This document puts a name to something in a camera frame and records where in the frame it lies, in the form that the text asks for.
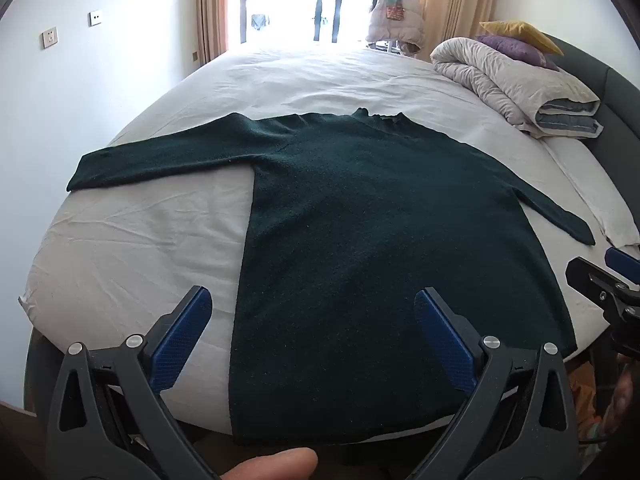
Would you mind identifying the glass balcony door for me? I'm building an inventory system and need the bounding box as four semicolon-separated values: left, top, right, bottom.
227;0;423;46

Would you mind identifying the white puffer jacket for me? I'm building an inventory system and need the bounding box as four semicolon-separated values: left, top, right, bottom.
365;0;426;56

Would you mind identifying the person's left hand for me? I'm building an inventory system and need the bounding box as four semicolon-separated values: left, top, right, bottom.
220;447;319;480

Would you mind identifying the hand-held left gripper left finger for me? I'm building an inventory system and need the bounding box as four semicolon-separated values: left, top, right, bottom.
45;286;221;480

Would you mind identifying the beige curtain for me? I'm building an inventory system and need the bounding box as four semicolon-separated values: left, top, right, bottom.
196;0;230;67
416;0;499;61

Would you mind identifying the bed with white sheet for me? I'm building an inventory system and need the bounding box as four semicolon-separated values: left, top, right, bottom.
17;47;640;441

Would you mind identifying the folded grey-white duvet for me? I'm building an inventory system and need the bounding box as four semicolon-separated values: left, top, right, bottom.
430;37;602;139

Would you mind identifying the yellow pillow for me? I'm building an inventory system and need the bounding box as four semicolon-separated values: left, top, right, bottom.
479;20;565;56

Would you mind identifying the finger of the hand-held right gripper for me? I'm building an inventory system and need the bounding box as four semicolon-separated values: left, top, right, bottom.
605;246;640;286
565;257;640;313

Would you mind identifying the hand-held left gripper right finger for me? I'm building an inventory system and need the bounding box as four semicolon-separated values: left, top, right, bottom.
407;287;583;480

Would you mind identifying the purple pillow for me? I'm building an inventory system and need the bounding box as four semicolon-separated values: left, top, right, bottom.
474;35;561;72

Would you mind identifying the dark green sweater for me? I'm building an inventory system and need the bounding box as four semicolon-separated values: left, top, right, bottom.
66;107;596;448

